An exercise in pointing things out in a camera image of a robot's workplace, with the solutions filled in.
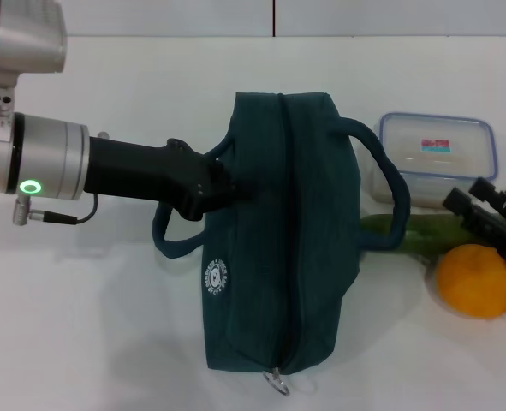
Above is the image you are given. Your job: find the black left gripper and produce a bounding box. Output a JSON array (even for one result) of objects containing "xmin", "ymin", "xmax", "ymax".
[{"xmin": 82, "ymin": 136, "xmax": 257, "ymax": 223}]

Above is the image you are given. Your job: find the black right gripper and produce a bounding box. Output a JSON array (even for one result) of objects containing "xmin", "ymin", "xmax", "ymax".
[{"xmin": 443, "ymin": 176, "xmax": 506, "ymax": 269}]

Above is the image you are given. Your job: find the green cucumber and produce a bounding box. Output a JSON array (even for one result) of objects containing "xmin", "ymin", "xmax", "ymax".
[{"xmin": 358, "ymin": 212, "xmax": 493, "ymax": 260}]

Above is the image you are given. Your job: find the clear blue-rimmed food container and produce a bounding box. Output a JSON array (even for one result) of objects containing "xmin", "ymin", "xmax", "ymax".
[{"xmin": 370, "ymin": 111, "xmax": 498, "ymax": 210}]

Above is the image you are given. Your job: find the dark teal insulated lunch bag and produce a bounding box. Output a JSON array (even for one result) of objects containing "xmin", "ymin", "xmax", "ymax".
[{"xmin": 152, "ymin": 92, "xmax": 410, "ymax": 386}]

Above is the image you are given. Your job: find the orange fruit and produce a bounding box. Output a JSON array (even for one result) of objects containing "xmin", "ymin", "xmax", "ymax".
[{"xmin": 435, "ymin": 243, "xmax": 506, "ymax": 319}]

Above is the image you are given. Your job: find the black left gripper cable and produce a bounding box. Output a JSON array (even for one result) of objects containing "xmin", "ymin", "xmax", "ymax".
[{"xmin": 12, "ymin": 192, "xmax": 101, "ymax": 227}]

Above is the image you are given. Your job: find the silver camera mount bracket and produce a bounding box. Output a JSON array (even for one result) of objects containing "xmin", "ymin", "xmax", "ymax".
[{"xmin": 0, "ymin": 83, "xmax": 17, "ymax": 129}]

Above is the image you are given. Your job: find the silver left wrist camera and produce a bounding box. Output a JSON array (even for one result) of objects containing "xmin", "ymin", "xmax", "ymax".
[{"xmin": 0, "ymin": 0, "xmax": 68, "ymax": 86}]

